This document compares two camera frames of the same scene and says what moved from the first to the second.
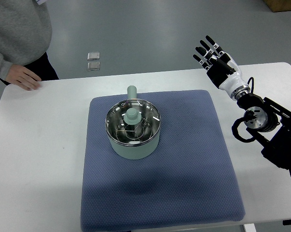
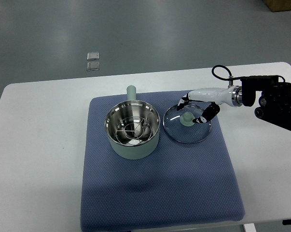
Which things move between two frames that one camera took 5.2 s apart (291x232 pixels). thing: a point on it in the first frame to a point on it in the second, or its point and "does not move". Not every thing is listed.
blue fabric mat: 187,181 does not move
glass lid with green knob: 132,122 to 178,125
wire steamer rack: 129,132 does not move
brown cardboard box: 280,6 does not move
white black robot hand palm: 226,82 to 226,95
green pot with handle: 132,127 does not move
